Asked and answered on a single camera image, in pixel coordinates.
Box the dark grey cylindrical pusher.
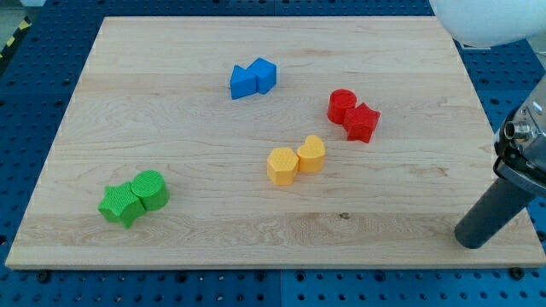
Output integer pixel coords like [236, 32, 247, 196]
[454, 177, 535, 249]

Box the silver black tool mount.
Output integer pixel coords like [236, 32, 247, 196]
[494, 79, 545, 197]

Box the red star block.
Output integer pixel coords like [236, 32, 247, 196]
[342, 103, 380, 143]

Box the red cylinder block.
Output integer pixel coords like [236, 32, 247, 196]
[327, 89, 357, 125]

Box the yellow heart block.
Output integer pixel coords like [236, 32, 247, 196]
[297, 135, 326, 173]

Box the yellow hexagon block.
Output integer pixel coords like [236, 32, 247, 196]
[266, 148, 299, 186]

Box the blue cube block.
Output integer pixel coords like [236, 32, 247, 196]
[247, 57, 277, 95]

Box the blue triangle block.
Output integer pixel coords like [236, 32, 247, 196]
[229, 65, 257, 100]

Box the light wooden board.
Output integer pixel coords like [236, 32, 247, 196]
[6, 17, 545, 269]

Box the green cylinder block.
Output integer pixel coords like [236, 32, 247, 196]
[131, 170, 170, 211]

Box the green star block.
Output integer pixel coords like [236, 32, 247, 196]
[97, 182, 146, 229]

